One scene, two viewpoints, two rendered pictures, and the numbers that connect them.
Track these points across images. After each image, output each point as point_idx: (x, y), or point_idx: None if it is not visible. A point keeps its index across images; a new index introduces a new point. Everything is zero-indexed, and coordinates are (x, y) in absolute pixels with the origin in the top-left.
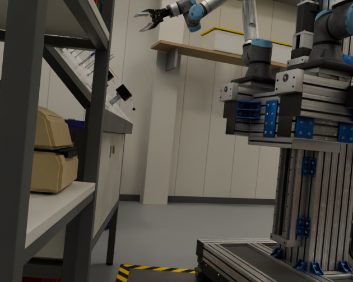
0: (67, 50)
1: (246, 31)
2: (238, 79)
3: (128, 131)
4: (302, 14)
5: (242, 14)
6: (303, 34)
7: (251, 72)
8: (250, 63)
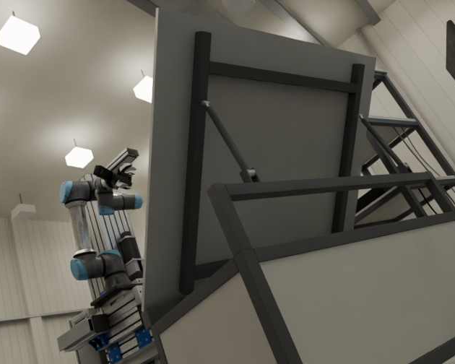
0: None
1: (89, 238)
2: (131, 285)
3: None
4: (136, 245)
5: (82, 219)
6: (143, 261)
7: (130, 281)
8: (121, 272)
